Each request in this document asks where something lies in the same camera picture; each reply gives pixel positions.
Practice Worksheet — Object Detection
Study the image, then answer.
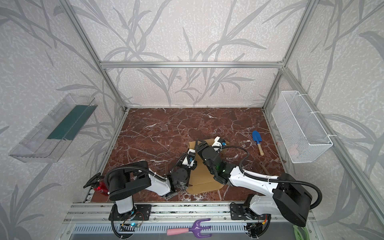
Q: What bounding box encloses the brown cardboard box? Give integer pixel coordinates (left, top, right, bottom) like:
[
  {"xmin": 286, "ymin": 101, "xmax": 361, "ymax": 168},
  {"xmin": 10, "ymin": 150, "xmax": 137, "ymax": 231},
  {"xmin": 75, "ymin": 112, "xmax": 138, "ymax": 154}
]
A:
[{"xmin": 187, "ymin": 153, "xmax": 224, "ymax": 195}]

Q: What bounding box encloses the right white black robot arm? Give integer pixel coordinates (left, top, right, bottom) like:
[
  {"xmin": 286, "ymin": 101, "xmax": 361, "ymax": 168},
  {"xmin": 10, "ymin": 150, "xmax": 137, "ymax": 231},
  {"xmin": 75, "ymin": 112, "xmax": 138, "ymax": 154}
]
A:
[{"xmin": 195, "ymin": 140, "xmax": 323, "ymax": 227}]

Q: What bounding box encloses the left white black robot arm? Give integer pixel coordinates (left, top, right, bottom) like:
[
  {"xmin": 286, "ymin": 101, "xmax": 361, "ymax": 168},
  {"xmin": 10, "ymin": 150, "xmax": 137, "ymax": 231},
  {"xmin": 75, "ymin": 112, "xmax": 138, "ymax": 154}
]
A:
[{"xmin": 104, "ymin": 150, "xmax": 197, "ymax": 215}]

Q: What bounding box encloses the purple pink garden fork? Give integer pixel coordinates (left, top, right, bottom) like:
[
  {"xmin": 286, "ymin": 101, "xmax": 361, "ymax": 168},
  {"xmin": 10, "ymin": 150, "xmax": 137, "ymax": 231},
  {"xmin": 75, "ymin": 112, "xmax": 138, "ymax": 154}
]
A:
[{"xmin": 167, "ymin": 218, "xmax": 212, "ymax": 239}]

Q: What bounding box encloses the small green lit circuit board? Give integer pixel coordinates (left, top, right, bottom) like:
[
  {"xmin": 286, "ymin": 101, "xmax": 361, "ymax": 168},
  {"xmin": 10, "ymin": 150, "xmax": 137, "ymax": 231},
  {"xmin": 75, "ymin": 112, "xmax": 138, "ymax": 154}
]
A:
[{"xmin": 120, "ymin": 223, "xmax": 142, "ymax": 232}]

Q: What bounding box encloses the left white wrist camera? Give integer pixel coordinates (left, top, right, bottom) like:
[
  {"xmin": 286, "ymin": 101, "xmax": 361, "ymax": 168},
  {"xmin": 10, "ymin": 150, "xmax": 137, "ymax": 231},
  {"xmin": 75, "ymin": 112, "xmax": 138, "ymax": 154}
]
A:
[{"xmin": 182, "ymin": 149, "xmax": 196, "ymax": 168}]

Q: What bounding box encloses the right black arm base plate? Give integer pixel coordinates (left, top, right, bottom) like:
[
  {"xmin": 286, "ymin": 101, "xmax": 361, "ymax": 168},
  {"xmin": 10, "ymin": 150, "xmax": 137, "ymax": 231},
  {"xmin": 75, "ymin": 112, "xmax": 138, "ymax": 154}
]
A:
[{"xmin": 230, "ymin": 203, "xmax": 270, "ymax": 221}]

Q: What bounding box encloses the blue trowel wooden handle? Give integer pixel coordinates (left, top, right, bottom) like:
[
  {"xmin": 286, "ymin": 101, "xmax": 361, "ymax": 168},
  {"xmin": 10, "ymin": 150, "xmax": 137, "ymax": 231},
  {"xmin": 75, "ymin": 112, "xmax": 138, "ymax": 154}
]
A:
[{"xmin": 252, "ymin": 131, "xmax": 265, "ymax": 156}]

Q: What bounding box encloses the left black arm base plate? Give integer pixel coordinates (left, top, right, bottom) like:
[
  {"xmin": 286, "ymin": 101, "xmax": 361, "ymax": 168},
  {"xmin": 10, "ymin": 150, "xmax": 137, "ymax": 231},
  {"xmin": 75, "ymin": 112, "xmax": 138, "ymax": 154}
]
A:
[{"xmin": 109, "ymin": 204, "xmax": 152, "ymax": 221}]

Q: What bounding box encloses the red black handled tool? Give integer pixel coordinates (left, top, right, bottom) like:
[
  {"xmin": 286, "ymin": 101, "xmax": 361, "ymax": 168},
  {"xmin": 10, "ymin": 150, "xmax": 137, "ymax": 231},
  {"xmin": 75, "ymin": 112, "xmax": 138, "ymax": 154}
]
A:
[{"xmin": 83, "ymin": 173, "xmax": 109, "ymax": 196}]

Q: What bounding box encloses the white wire mesh basket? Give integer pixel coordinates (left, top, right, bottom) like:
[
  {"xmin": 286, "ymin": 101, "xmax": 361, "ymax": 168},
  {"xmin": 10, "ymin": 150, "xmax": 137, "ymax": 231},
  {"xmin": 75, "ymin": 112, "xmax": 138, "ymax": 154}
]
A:
[{"xmin": 272, "ymin": 91, "xmax": 333, "ymax": 164}]

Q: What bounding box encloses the green coiled cable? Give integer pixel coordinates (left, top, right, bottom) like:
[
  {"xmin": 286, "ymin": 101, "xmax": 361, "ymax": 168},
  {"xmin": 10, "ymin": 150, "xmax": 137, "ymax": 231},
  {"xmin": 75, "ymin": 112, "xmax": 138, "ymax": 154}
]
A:
[{"xmin": 292, "ymin": 224, "xmax": 310, "ymax": 240}]

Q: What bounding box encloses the aluminium front rail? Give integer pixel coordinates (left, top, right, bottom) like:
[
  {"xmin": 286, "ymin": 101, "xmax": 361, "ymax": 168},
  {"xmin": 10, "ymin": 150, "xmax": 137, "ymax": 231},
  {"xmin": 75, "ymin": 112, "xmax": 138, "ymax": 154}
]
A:
[{"xmin": 63, "ymin": 202, "xmax": 235, "ymax": 224}]

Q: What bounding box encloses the clear plastic wall bin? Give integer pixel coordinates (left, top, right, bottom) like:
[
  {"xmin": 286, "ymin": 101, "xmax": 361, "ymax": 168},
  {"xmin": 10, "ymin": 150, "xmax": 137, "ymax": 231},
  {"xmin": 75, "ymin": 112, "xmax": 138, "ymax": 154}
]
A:
[{"xmin": 9, "ymin": 94, "xmax": 98, "ymax": 163}]

